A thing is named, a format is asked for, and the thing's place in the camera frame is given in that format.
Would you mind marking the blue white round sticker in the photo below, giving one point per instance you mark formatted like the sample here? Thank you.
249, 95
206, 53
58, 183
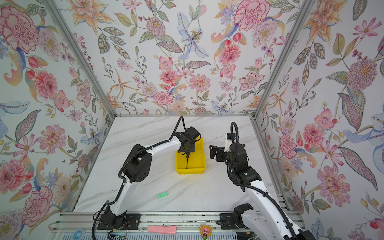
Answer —
78, 235

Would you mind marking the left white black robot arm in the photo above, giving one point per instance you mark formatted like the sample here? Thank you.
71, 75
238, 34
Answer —
136, 168

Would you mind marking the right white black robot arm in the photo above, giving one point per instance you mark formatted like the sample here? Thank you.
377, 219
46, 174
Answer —
265, 217

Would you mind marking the small green block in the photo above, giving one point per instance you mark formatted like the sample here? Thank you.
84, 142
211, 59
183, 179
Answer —
162, 195

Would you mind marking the small colourful toy figure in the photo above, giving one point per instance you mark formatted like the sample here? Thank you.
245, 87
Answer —
205, 231

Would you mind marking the yellow plastic bin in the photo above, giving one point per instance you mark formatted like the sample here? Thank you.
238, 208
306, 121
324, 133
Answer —
195, 164

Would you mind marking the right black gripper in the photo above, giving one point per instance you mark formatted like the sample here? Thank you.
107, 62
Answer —
221, 151

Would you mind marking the pink flat object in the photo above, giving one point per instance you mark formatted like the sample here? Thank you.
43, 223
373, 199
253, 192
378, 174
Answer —
167, 230

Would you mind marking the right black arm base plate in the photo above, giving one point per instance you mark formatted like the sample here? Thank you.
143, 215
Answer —
231, 221

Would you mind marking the aluminium front rail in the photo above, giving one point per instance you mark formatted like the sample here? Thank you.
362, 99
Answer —
184, 221

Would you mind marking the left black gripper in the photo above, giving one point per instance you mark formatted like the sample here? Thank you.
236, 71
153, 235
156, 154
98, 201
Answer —
192, 149

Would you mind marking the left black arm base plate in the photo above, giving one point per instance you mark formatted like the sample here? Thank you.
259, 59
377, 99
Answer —
122, 222

